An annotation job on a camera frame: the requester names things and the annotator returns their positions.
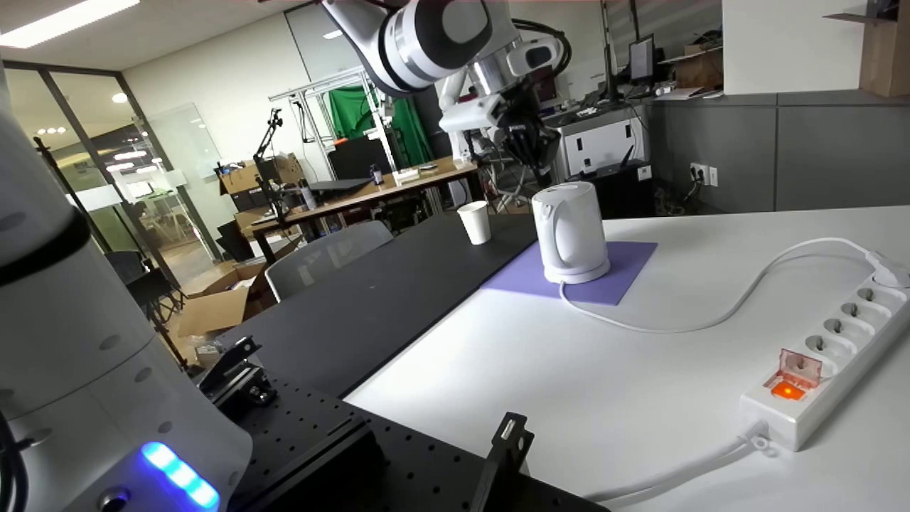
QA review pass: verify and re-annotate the white equipment cabinet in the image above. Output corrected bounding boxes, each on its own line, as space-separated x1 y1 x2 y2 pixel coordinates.
552 112 656 183

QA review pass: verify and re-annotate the wooden desk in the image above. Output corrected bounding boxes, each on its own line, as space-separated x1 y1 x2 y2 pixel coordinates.
246 156 482 264

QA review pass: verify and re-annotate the black upright clamp bracket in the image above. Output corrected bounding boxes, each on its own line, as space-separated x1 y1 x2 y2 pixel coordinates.
467 409 538 512

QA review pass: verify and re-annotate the white wall socket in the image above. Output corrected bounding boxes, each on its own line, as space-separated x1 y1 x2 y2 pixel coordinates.
688 160 721 190

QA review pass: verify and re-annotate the white paper cup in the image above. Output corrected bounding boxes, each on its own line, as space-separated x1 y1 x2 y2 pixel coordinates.
455 198 494 248

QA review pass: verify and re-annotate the white kettle cable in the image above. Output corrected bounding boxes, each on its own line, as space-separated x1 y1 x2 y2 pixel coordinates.
555 233 905 339

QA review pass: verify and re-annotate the white electric kettle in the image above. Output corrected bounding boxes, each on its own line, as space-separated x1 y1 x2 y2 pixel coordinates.
528 179 614 288

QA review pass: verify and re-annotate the black flat clamp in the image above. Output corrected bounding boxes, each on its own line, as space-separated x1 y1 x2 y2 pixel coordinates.
192 332 279 420

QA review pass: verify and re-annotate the grey partition wall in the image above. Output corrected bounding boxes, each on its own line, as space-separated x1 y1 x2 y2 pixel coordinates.
651 88 910 217

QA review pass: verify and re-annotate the black tripod stand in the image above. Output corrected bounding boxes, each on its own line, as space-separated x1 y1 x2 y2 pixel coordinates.
249 105 292 224

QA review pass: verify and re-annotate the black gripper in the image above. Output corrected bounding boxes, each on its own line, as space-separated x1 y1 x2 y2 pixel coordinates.
485 88 563 208

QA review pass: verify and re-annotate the open cardboard box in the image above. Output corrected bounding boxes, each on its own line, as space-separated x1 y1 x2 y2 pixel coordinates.
167 260 279 371

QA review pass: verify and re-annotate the wooden shelf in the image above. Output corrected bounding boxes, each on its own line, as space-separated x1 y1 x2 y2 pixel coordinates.
856 0 910 100

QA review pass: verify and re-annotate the white power strip cable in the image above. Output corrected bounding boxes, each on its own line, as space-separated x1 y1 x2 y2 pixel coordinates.
585 429 777 506

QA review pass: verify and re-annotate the ceiling light panel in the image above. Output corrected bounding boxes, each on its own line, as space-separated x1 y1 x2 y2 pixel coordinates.
0 0 142 51

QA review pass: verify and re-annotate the black perforated breadboard plate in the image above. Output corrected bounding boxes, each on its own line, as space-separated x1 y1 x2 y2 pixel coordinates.
221 372 609 512

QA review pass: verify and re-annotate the white power strip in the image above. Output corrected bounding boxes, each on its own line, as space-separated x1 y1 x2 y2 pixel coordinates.
737 268 910 454

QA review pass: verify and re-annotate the black computer monitor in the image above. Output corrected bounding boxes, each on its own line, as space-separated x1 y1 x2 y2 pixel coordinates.
626 35 660 85

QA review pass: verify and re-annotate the green cloth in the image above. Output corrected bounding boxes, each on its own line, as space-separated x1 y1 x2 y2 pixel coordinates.
323 82 438 171

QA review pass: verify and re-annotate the purple mat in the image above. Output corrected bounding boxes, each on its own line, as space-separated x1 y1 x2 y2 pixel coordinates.
481 238 660 307

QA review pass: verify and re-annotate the grey office chair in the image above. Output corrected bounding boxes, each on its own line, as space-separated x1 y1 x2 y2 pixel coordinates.
262 220 396 307

